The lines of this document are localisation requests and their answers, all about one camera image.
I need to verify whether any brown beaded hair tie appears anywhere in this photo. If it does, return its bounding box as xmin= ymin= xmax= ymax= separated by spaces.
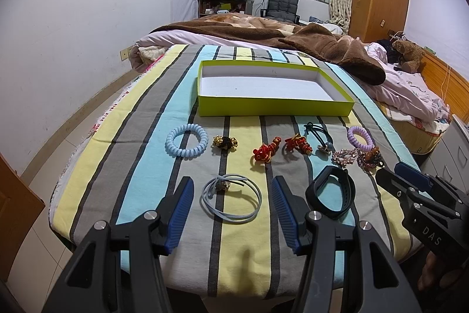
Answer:
xmin=357 ymin=146 xmax=385 ymax=172

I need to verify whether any purple spiral hair tie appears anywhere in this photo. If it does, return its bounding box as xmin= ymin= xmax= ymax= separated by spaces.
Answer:
xmin=346 ymin=125 xmax=375 ymax=153

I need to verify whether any black fitness band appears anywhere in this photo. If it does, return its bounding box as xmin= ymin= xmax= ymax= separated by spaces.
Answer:
xmin=305 ymin=165 xmax=356 ymax=220

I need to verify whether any grey blue elastic hair tie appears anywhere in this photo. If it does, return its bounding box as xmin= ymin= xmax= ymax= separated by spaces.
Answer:
xmin=200 ymin=172 xmax=263 ymax=224

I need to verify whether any light blue spiral hair tie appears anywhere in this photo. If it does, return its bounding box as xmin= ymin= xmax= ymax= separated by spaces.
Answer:
xmin=164 ymin=123 xmax=209 ymax=159

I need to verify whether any red gold knot ornament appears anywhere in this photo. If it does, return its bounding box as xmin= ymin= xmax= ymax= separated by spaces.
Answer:
xmin=253 ymin=137 xmax=282 ymax=164

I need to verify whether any black cord teal bead tie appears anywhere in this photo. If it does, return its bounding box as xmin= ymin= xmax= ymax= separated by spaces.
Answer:
xmin=305 ymin=121 xmax=335 ymax=156

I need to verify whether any black gold hair tie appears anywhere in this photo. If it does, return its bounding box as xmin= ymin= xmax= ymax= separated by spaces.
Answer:
xmin=211 ymin=134 xmax=239 ymax=153

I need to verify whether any pink beaded hair clip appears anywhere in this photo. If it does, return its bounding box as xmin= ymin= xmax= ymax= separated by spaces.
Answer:
xmin=332 ymin=148 xmax=358 ymax=168

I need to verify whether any person right hand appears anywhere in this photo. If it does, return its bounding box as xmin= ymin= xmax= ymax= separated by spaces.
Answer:
xmin=417 ymin=252 xmax=459 ymax=291

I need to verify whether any grey nightstand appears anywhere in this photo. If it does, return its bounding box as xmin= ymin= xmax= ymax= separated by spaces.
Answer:
xmin=421 ymin=114 xmax=469 ymax=194

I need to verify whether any striped bed sheet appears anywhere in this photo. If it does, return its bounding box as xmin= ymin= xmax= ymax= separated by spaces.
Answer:
xmin=48 ymin=45 xmax=414 ymax=299

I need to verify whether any wooden headboard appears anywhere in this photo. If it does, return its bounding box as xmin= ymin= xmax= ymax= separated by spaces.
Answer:
xmin=421 ymin=49 xmax=469 ymax=123

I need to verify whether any brown teddy bear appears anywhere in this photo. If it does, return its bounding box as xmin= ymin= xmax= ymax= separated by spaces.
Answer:
xmin=392 ymin=40 xmax=424 ymax=74

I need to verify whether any green cardboard tray box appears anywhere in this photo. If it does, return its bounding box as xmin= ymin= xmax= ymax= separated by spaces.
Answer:
xmin=197 ymin=60 xmax=355 ymax=117

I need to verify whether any brown fleece blanket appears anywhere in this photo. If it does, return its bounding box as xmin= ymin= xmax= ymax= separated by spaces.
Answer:
xmin=156 ymin=13 xmax=385 ymax=86

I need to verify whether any wooden door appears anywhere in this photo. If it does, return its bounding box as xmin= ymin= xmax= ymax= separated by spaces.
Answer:
xmin=0 ymin=156 xmax=45 ymax=282

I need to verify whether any black office chair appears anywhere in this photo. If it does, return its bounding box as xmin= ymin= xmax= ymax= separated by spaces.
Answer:
xmin=260 ymin=0 xmax=300 ymax=24

